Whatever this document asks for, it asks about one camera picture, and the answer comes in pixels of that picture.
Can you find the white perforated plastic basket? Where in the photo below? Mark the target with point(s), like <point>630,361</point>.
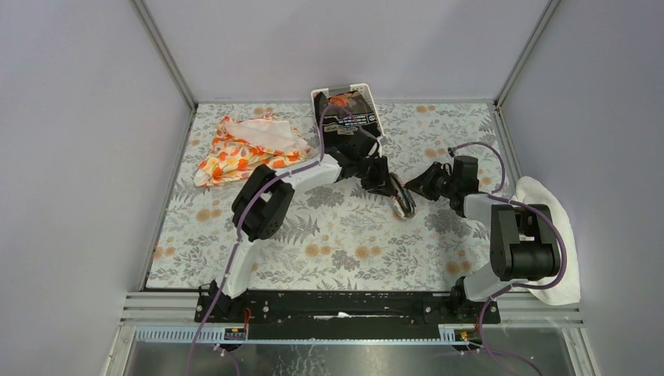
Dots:
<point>371,109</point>

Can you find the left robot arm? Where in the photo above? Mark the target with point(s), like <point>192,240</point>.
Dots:
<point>262,204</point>

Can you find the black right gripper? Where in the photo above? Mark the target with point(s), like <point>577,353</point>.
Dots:
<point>423,182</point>

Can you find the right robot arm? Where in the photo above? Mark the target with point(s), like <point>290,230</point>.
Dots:
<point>525,248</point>

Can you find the floral patterned tablecloth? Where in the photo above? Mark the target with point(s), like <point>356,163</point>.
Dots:
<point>336,237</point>

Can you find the black printed folded garment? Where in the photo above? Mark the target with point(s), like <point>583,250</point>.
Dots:
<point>345,117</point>

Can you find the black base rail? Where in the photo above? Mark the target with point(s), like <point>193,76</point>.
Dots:
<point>342,315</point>

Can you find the orange floral cloth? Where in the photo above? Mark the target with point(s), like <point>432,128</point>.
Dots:
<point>240,146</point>

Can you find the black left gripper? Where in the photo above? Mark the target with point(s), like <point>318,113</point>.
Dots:
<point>379,183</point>

